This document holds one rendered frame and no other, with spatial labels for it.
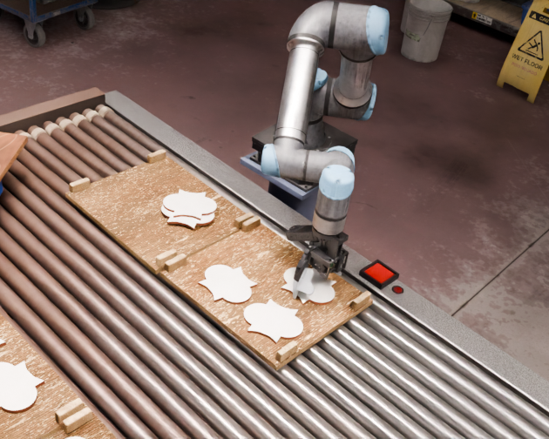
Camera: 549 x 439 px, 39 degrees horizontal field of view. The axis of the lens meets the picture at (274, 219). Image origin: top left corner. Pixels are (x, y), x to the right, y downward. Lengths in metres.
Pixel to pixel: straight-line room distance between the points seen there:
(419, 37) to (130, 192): 3.61
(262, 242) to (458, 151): 2.68
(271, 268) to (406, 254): 1.76
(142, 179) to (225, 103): 2.44
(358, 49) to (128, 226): 0.76
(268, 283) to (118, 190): 0.55
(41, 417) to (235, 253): 0.68
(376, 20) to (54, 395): 1.15
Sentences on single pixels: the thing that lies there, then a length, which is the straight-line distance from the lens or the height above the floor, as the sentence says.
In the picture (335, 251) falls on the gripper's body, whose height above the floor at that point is 1.11.
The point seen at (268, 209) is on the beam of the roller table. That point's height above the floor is 0.91.
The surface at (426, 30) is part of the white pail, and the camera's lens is 5.53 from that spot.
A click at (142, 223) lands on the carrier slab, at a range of 2.13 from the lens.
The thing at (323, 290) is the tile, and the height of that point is 0.94.
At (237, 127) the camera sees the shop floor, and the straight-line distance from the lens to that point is 4.46.
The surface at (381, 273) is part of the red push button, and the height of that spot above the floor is 0.93.
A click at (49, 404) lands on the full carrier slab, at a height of 0.94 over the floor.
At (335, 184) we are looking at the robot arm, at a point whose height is 1.29.
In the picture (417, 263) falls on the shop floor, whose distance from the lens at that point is 3.69.
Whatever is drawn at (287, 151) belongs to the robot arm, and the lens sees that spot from 1.85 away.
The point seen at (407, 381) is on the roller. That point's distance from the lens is 1.84.
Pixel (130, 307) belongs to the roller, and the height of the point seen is 0.92.
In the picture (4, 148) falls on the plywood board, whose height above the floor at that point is 1.04.
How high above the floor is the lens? 2.23
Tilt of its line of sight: 36 degrees down
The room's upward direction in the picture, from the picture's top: 8 degrees clockwise
